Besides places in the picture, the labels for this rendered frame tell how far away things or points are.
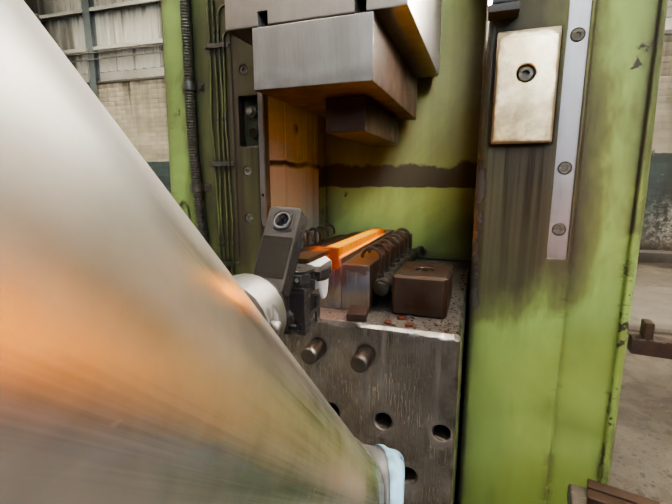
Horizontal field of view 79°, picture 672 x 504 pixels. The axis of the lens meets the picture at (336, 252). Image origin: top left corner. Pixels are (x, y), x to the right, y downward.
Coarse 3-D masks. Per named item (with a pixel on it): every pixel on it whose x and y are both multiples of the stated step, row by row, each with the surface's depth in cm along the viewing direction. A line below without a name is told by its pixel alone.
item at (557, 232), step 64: (576, 0) 61; (640, 0) 59; (576, 64) 63; (640, 64) 61; (576, 128) 64; (640, 128) 62; (512, 192) 69; (576, 192) 66; (640, 192) 63; (512, 256) 70; (576, 256) 68; (512, 320) 72; (576, 320) 69; (512, 384) 74; (576, 384) 71; (512, 448) 76; (576, 448) 73
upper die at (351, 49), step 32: (256, 32) 64; (288, 32) 63; (320, 32) 61; (352, 32) 60; (384, 32) 65; (256, 64) 65; (288, 64) 64; (320, 64) 62; (352, 64) 60; (384, 64) 66; (288, 96) 71; (320, 96) 71; (352, 96) 71; (384, 96) 71; (416, 96) 97
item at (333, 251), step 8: (368, 232) 92; (376, 232) 93; (344, 240) 78; (352, 240) 78; (360, 240) 81; (368, 240) 86; (312, 248) 66; (320, 248) 65; (328, 248) 65; (336, 248) 65; (344, 248) 71; (352, 248) 76; (304, 256) 59; (312, 256) 59; (320, 256) 61; (328, 256) 65; (336, 256) 65; (336, 264) 65
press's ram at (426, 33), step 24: (240, 0) 64; (264, 0) 63; (288, 0) 62; (312, 0) 61; (336, 0) 60; (360, 0) 60; (384, 0) 57; (408, 0) 56; (432, 0) 78; (240, 24) 65; (264, 24) 66; (384, 24) 63; (408, 24) 63; (432, 24) 80; (408, 48) 75; (432, 48) 82; (432, 72) 92
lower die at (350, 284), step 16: (336, 240) 93; (352, 256) 72; (368, 256) 72; (384, 256) 74; (336, 272) 67; (352, 272) 66; (368, 272) 65; (336, 288) 67; (352, 288) 66; (368, 288) 65; (320, 304) 69; (336, 304) 68; (352, 304) 67; (368, 304) 66
